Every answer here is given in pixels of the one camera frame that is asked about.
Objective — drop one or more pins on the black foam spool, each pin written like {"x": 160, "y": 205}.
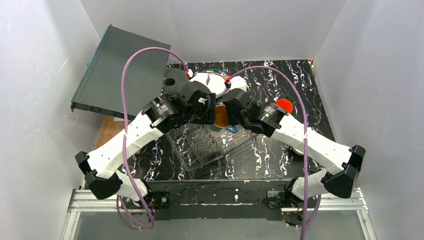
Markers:
{"x": 173, "y": 81}

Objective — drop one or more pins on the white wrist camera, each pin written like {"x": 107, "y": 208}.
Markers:
{"x": 238, "y": 82}
{"x": 201, "y": 77}

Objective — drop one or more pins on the black bit holder strip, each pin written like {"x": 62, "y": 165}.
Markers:
{"x": 315, "y": 169}

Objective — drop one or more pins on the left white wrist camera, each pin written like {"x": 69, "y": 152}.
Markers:
{"x": 201, "y": 77}

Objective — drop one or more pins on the white plate green red rim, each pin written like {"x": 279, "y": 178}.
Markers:
{"x": 217, "y": 81}

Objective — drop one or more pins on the blue butterfly mug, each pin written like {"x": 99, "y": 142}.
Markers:
{"x": 221, "y": 121}

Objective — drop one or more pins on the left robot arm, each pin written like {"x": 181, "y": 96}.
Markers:
{"x": 100, "y": 166}

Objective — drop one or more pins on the wooden board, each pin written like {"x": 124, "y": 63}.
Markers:
{"x": 110, "y": 126}

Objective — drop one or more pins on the orange mug black handle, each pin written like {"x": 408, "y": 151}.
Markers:
{"x": 285, "y": 104}

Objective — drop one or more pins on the dark grey metal box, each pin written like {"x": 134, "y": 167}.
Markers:
{"x": 100, "y": 88}

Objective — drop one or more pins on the white floral bowl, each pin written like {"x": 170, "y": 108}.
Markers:
{"x": 297, "y": 151}

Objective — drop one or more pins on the wire dish rack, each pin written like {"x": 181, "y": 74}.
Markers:
{"x": 197, "y": 146}

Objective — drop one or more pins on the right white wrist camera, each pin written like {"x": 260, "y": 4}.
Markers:
{"x": 238, "y": 82}

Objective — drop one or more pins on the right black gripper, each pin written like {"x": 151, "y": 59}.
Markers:
{"x": 234, "y": 114}

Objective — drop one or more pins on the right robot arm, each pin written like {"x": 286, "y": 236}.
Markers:
{"x": 341, "y": 164}

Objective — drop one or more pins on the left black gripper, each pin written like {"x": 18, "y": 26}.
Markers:
{"x": 205, "y": 112}

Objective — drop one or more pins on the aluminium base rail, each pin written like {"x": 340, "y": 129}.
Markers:
{"x": 223, "y": 203}

